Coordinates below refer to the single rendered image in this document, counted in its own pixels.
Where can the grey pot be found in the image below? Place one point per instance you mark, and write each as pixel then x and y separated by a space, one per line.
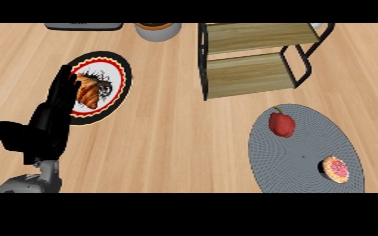
pixel 156 32

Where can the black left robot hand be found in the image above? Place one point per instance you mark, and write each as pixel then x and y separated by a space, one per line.
pixel 47 126

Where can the round grey placemat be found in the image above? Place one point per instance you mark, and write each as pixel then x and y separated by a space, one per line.
pixel 295 153

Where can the dark grey flat appliance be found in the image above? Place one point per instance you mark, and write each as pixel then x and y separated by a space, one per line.
pixel 82 26

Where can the round black rimmed plate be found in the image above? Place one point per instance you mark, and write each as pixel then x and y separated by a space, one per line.
pixel 110 80

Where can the wooden tiered shelf black frame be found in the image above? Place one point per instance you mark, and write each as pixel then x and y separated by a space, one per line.
pixel 245 73

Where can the white object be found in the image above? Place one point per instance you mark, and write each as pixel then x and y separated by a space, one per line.
pixel 316 26

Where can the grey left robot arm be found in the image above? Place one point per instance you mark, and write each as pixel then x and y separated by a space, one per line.
pixel 34 181

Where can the red bell pepper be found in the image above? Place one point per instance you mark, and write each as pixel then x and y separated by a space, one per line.
pixel 280 124

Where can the brown croissant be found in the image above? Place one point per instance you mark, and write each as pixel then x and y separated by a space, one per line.
pixel 87 94

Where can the pink frosted cupcake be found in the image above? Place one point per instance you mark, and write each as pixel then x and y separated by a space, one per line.
pixel 336 170

